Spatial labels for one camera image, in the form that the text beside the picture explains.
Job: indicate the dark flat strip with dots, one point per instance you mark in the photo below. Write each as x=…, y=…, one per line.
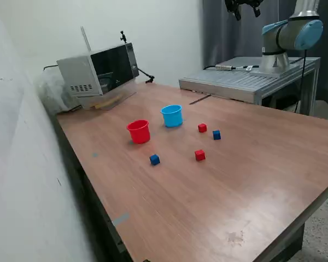
x=198, y=100

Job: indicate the crumpled clear plastic bag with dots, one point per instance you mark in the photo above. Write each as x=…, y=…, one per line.
x=52, y=92

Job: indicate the thin white rod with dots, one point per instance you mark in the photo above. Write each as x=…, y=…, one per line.
x=85, y=38

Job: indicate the blue plastic cup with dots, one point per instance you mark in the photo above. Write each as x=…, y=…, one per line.
x=172, y=118

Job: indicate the long grey tape piece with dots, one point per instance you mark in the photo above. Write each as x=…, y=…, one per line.
x=121, y=219

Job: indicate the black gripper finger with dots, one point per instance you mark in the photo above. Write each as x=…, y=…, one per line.
x=257, y=11
x=237, y=13

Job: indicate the silver microwave oven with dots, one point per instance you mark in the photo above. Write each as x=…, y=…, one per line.
x=79, y=71

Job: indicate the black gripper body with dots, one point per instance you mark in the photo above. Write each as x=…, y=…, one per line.
x=243, y=2

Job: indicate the wooden sticks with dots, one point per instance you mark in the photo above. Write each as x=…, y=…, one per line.
x=106, y=103

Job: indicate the blue cube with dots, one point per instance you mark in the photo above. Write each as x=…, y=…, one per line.
x=154, y=160
x=216, y=135

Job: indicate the aluminium robot base table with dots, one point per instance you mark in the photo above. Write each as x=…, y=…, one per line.
x=235, y=82

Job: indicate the red plastic cup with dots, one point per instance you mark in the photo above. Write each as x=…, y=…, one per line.
x=139, y=133

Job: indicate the grey blue UR5e robot arm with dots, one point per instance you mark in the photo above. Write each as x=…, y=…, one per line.
x=289, y=32

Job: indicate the dark grey curtain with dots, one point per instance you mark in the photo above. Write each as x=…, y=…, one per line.
x=221, y=41

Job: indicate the red cube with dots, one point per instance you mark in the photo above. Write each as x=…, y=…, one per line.
x=202, y=128
x=200, y=155

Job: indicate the small black camera mount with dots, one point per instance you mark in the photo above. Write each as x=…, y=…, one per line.
x=123, y=36

